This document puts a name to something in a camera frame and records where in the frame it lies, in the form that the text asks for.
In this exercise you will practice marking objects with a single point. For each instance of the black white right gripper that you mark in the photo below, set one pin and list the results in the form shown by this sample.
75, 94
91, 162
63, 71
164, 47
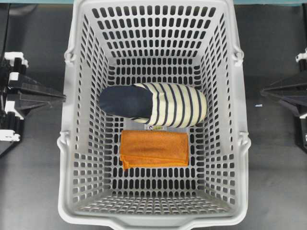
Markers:
292, 94

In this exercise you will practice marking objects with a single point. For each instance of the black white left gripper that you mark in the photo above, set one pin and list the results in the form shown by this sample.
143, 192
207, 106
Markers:
12, 64

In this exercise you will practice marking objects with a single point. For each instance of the grey plastic shopping basket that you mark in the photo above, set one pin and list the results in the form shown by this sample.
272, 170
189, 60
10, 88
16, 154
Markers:
123, 42

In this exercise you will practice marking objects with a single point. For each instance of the folded orange cloth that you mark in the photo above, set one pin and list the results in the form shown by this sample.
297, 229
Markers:
153, 149

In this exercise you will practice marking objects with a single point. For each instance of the navy cream striped slipper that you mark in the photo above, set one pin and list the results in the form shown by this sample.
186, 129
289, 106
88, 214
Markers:
156, 104

